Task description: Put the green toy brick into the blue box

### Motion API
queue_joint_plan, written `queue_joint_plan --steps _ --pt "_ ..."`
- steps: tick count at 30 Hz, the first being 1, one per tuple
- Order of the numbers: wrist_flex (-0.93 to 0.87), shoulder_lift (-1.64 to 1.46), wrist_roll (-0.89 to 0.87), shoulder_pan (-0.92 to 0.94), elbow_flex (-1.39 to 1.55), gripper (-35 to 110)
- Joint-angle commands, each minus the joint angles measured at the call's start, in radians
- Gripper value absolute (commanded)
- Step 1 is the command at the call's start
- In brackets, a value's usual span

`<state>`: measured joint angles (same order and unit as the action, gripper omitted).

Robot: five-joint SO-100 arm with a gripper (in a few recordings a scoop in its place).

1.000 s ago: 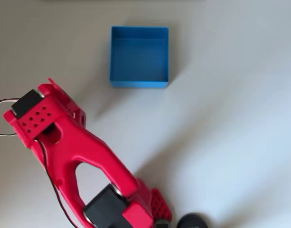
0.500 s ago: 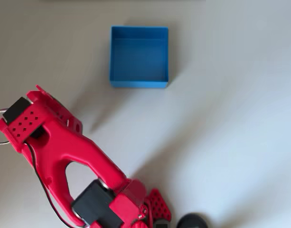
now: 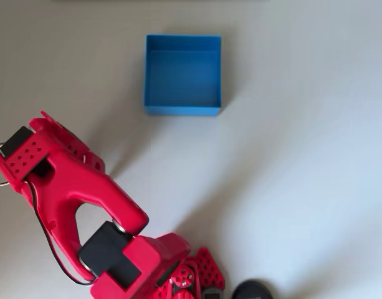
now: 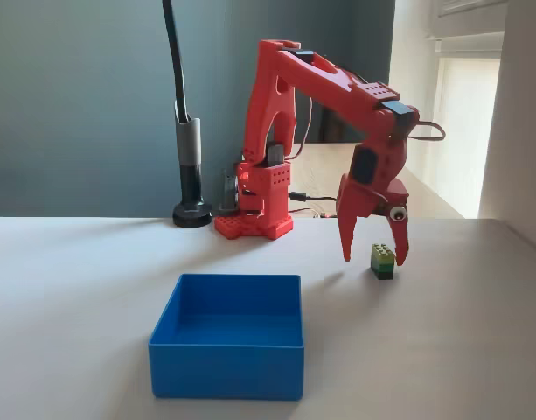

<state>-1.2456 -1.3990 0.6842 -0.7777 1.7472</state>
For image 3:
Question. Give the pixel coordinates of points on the red robot arm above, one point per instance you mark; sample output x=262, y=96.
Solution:
x=84, y=183

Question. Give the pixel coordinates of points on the black round object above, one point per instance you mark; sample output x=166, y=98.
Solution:
x=252, y=290

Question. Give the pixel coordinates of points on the blue box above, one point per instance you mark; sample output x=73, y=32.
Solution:
x=182, y=78

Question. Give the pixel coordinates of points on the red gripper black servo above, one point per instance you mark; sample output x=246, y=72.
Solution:
x=91, y=161

